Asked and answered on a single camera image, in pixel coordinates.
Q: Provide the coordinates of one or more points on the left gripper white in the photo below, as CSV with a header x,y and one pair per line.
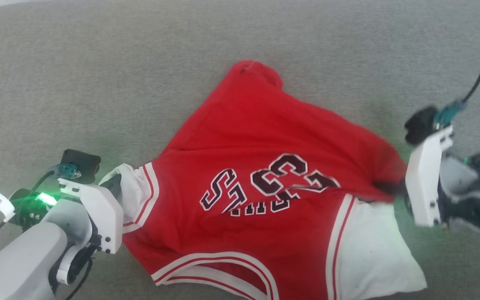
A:
x,y
102,216

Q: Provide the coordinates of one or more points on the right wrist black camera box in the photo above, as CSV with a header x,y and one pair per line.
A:
x,y
420,125

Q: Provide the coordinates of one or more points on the grey fabric sofa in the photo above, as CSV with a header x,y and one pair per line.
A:
x,y
140,83

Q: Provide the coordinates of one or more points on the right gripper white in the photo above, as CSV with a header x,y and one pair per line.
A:
x,y
425,179

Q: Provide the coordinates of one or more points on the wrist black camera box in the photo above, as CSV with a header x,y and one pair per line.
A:
x,y
420,125
81,164

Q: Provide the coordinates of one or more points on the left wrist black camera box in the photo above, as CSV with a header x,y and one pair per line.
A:
x,y
81,164

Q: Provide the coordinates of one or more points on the red white basketball jersey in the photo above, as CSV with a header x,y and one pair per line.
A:
x,y
265,233

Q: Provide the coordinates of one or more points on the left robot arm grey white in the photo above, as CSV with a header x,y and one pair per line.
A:
x,y
23,258

